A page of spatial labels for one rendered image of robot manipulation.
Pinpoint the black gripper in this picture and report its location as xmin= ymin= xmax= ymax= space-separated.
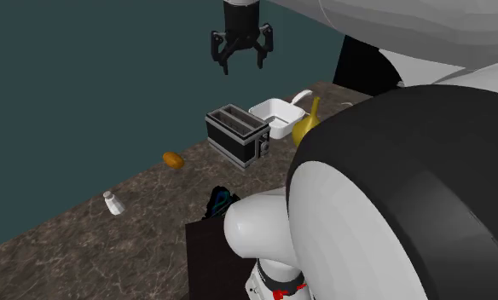
xmin=210 ymin=3 xmax=275 ymax=77

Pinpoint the white square container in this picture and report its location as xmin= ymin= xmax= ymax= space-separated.
xmin=247 ymin=97 xmax=307 ymax=141

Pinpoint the black two-slot toaster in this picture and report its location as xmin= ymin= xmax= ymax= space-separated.
xmin=204 ymin=103 xmax=272 ymax=171

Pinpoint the orange oval bread roll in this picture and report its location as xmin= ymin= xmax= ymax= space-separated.
xmin=162 ymin=151 xmax=186 ymax=170

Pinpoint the black object with blue-green pattern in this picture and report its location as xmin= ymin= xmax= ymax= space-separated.
xmin=201 ymin=185 xmax=241 ymax=222

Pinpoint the white salt shaker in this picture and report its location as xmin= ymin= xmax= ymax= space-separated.
xmin=102 ymin=190 xmax=126 ymax=216

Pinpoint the dark robot stand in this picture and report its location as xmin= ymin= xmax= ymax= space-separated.
xmin=185 ymin=216 xmax=259 ymax=300

